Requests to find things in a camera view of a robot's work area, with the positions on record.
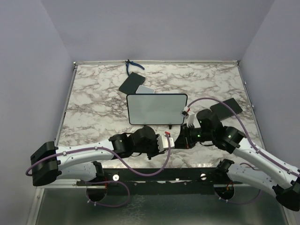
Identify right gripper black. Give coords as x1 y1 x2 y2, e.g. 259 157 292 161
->
173 122 214 149

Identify small whiteboard black frame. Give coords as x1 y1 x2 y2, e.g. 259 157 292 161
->
126 93 188 126

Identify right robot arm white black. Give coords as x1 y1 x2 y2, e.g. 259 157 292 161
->
175 107 300 211

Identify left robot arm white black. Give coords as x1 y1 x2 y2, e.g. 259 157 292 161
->
26 126 163 187

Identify black eraser block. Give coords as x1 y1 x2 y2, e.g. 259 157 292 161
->
210 98 243 120

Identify small white square device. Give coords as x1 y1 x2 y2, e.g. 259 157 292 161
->
135 85 155 94

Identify black rectangular box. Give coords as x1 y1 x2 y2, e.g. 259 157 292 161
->
119 72 146 95

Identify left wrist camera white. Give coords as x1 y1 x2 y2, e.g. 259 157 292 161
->
157 132 175 152

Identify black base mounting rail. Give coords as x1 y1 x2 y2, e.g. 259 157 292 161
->
77 166 235 195

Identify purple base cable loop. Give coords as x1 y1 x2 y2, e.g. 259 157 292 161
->
86 180 131 207

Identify blue handled pliers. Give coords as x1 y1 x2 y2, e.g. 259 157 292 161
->
125 59 145 76

